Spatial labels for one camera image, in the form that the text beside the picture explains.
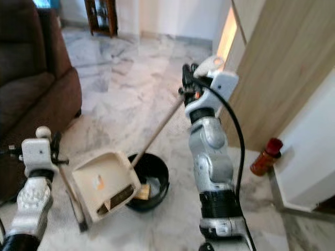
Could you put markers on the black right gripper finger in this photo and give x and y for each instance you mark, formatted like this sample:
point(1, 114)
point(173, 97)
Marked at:
point(188, 77)

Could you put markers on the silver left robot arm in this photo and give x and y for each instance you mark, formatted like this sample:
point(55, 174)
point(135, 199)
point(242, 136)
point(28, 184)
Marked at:
point(31, 201)

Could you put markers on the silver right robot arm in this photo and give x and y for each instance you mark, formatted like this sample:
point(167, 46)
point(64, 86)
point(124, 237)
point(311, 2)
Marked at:
point(212, 151)

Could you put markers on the dark brown fabric sofa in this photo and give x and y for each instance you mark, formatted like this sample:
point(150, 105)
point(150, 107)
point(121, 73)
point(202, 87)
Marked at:
point(31, 73)

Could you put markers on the black round waste bin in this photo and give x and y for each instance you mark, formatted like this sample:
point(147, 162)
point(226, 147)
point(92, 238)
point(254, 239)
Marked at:
point(157, 167)

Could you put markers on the red bottle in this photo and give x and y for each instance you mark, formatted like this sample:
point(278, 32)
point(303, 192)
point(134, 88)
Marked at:
point(264, 157)

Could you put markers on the light wooden wardrobe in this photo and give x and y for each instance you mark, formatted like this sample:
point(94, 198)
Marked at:
point(282, 52)

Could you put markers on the dark wooden display cabinet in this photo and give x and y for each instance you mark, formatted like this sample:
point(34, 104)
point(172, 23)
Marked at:
point(100, 16)

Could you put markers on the white low cabinet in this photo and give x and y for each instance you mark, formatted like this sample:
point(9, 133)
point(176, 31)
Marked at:
point(309, 151)

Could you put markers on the bright blue screen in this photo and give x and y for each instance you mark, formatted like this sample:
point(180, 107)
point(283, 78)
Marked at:
point(43, 3)

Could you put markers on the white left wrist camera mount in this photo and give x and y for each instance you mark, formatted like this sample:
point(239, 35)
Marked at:
point(37, 154)

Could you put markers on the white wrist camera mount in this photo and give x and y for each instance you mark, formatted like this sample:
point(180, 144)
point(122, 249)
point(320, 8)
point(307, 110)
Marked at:
point(37, 154)
point(220, 89)

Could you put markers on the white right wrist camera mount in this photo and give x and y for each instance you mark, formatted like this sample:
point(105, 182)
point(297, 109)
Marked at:
point(220, 89)

